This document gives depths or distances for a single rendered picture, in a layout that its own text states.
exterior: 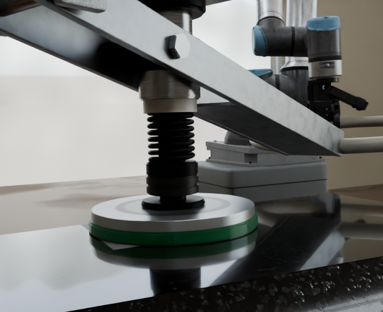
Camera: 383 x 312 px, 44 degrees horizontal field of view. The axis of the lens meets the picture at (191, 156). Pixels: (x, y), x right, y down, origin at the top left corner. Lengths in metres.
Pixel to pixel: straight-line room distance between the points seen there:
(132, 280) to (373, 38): 7.39
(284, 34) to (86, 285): 1.17
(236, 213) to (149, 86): 0.19
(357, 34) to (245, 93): 6.88
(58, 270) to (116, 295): 0.10
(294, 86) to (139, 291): 1.39
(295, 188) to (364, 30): 6.06
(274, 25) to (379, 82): 6.29
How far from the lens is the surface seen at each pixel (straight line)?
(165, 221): 0.53
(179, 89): 0.59
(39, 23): 0.57
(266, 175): 1.60
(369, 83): 7.60
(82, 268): 0.48
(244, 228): 0.57
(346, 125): 1.41
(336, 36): 1.39
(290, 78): 1.74
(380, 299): 0.48
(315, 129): 0.85
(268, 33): 1.48
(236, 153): 1.67
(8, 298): 0.42
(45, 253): 0.54
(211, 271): 0.44
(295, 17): 1.81
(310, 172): 1.70
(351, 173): 7.37
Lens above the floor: 1.00
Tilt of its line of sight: 4 degrees down
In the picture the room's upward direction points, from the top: 2 degrees counter-clockwise
